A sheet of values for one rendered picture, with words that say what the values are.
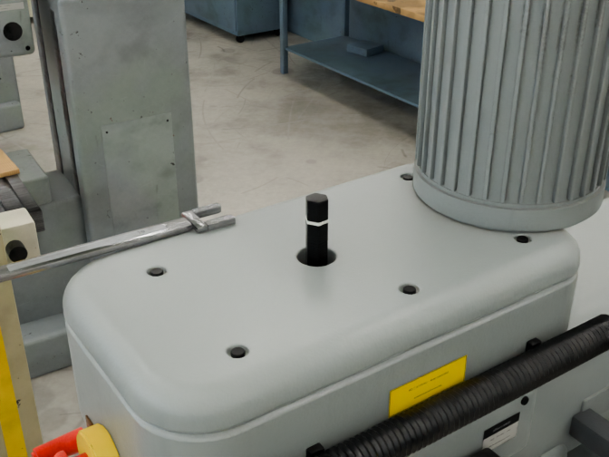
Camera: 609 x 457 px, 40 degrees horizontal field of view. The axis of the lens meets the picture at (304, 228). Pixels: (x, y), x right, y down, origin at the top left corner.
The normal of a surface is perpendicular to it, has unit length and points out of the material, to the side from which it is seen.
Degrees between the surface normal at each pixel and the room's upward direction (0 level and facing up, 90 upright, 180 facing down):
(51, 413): 0
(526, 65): 90
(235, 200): 0
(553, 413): 90
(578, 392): 90
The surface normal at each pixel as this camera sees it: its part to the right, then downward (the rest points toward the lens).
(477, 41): -0.66, 0.36
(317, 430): 0.56, 0.40
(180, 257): 0.00, -0.88
